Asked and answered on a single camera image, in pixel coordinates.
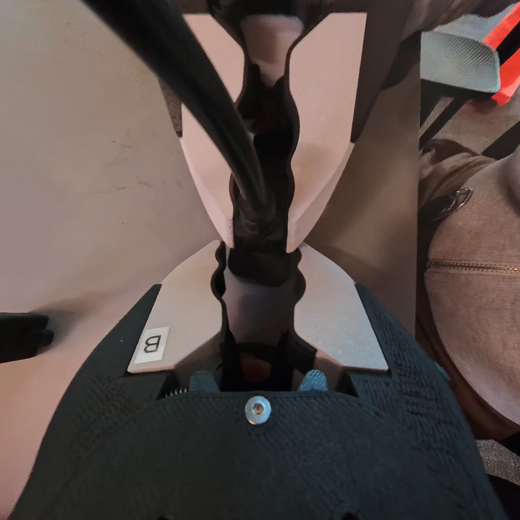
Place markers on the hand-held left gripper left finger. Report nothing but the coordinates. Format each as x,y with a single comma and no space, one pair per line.
183,317

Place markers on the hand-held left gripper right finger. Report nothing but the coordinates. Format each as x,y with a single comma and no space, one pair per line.
341,321

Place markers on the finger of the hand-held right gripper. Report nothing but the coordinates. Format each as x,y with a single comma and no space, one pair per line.
325,122
203,183

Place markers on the black metal chair legs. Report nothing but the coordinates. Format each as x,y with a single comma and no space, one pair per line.
430,101

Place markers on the grey textured pad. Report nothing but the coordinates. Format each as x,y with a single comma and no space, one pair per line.
455,61

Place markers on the red plastic bar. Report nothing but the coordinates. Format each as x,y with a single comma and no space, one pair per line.
510,81

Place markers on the person's beige zip hoodie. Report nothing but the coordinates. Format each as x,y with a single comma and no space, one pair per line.
479,284

